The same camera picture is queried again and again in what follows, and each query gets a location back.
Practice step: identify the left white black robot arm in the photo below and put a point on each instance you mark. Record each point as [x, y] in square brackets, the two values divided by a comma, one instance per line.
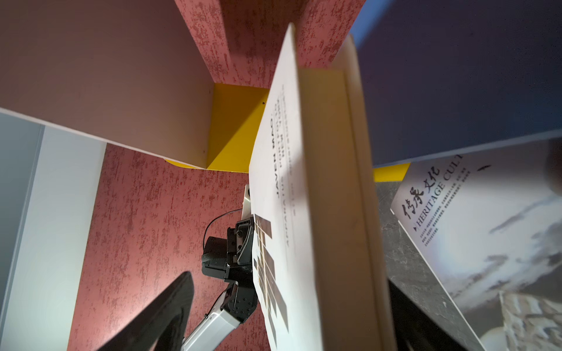
[233, 306]

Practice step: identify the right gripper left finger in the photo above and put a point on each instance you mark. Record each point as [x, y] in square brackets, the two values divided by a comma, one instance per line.
[162, 324]

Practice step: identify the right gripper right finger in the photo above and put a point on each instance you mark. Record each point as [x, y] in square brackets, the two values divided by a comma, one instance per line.
[414, 329]

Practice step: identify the left corner aluminium profile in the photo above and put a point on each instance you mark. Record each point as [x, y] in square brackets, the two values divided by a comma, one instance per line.
[20, 147]

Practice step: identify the yellow pink blue bookshelf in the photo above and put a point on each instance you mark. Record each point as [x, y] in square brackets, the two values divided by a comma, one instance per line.
[184, 79]

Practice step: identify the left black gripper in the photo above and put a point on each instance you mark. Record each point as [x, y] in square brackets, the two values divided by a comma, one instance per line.
[239, 263]

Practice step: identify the heritage culture photo book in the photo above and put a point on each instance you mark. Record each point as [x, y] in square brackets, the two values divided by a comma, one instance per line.
[488, 225]

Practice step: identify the white book with brown blocks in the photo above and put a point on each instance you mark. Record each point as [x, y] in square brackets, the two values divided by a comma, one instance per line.
[317, 257]

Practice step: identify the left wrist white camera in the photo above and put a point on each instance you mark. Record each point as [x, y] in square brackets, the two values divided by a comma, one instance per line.
[246, 206]

